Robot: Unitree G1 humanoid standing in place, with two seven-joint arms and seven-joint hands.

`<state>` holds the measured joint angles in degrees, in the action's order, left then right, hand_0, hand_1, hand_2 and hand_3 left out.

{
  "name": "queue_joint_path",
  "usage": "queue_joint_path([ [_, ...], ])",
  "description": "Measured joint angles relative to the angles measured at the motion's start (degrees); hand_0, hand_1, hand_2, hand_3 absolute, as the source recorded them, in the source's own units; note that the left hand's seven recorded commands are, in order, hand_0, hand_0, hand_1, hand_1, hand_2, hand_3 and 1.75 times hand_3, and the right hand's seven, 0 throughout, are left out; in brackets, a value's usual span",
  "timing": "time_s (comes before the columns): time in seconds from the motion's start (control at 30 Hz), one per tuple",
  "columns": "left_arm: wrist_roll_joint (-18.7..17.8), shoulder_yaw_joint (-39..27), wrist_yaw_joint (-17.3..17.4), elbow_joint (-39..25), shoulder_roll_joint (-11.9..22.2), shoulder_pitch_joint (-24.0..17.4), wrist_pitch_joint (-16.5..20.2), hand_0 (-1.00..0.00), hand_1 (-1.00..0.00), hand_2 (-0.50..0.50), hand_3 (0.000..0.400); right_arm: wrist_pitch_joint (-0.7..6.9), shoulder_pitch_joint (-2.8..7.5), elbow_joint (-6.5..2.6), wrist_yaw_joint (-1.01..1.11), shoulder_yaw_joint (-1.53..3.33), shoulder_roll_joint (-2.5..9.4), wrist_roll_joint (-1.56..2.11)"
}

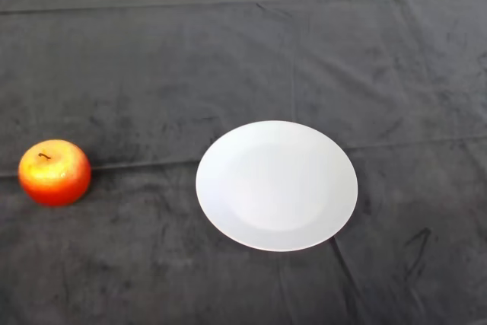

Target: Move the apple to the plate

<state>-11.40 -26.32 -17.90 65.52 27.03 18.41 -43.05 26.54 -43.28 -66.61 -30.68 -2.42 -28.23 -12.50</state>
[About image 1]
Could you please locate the red yellow apple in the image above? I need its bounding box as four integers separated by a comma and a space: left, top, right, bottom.
18, 139, 93, 208

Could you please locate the white round plate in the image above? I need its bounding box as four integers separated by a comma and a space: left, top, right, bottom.
195, 120, 359, 253

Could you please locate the black velvet cloth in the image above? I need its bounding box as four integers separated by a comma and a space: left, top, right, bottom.
0, 0, 487, 325

